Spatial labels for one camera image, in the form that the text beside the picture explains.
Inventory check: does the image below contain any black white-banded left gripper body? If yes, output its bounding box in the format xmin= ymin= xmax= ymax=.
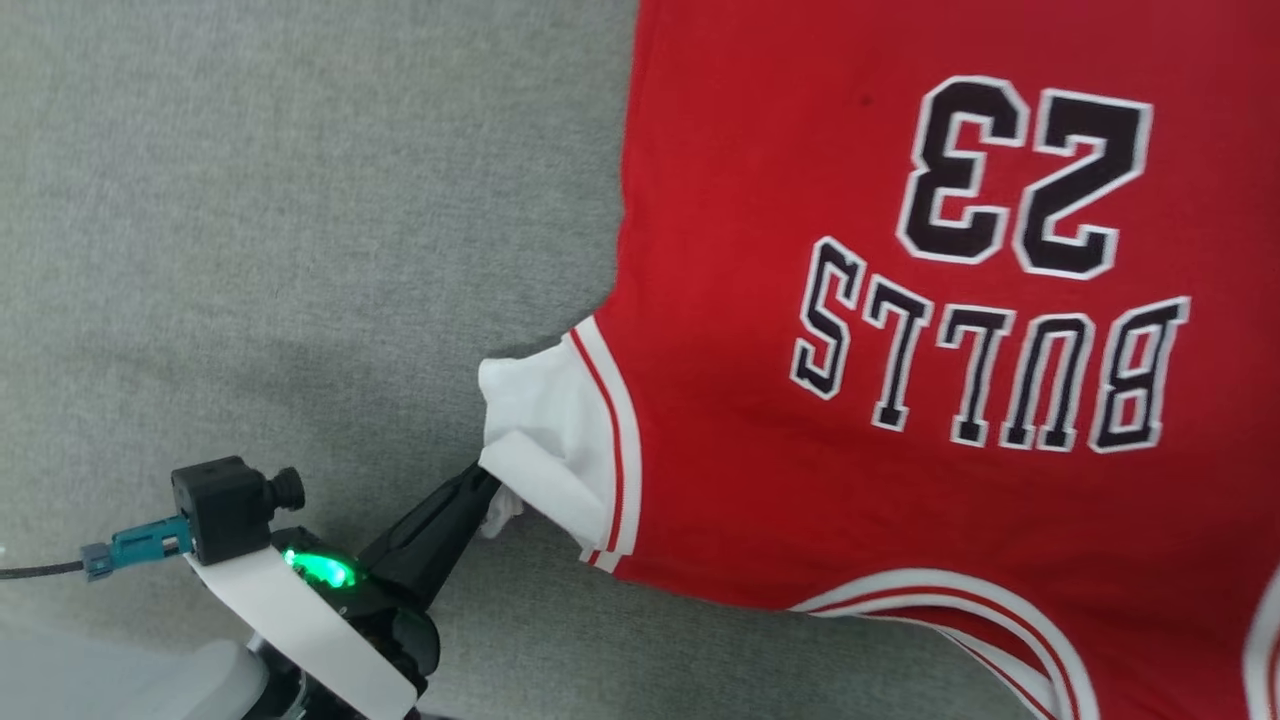
xmin=185 ymin=525 xmax=442 ymax=720

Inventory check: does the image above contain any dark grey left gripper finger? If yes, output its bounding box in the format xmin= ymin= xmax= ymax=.
xmin=420 ymin=482 xmax=503 ymax=611
xmin=356 ymin=462 xmax=501 ymax=607

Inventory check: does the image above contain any red Bulls 23 jersey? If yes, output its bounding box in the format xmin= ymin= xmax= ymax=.
xmin=477 ymin=0 xmax=1280 ymax=720

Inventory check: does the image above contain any teal camera cable connector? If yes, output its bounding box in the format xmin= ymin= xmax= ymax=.
xmin=81 ymin=515 xmax=197 ymax=582

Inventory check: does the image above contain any thin black camera cable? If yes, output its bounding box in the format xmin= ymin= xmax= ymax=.
xmin=0 ymin=560 xmax=87 ymax=582

